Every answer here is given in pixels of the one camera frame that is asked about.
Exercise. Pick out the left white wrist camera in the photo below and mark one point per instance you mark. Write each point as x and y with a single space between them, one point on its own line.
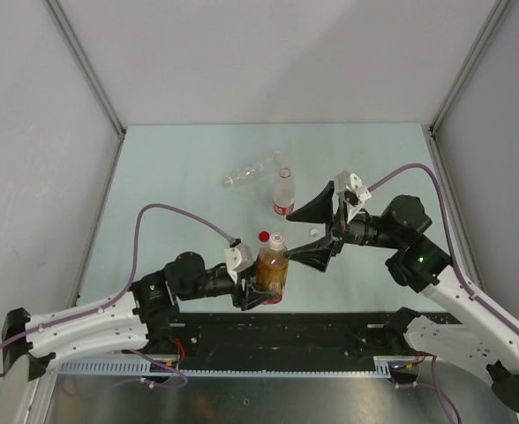
238 258

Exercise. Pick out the clear plastic water bottle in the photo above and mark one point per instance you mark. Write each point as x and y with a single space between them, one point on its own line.
252 171

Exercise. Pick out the yellow red tea bottle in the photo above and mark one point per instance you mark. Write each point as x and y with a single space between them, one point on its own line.
272 269

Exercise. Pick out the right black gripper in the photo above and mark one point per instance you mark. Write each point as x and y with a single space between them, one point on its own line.
320 210

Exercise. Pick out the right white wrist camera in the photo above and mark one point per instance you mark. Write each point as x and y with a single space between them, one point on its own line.
352 194

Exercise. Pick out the right aluminium frame post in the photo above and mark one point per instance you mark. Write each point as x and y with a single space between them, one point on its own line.
479 48

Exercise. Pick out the aluminium frame post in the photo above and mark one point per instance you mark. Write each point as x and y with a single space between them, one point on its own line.
71 40
479 48

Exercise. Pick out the red label plastic bottle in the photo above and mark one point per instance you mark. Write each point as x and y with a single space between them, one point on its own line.
284 194

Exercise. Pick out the white tea bottle cap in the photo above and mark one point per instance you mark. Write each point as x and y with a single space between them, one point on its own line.
276 241

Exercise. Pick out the grey slotted cable duct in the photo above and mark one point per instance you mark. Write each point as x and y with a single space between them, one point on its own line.
135 366

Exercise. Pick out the red bottle cap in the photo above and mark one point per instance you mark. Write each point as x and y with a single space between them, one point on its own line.
264 236

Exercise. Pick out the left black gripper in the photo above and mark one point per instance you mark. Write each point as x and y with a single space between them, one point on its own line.
241 297

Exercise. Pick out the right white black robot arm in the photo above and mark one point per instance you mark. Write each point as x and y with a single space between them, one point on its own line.
487 347

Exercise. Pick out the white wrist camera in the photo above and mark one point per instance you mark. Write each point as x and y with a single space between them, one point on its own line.
238 258
352 194

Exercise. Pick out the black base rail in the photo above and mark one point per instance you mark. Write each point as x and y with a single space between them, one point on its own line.
299 341

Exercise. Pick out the left aluminium frame post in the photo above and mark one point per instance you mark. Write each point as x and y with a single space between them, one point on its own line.
71 40

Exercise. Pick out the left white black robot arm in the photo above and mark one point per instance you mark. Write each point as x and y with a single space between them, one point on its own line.
138 320

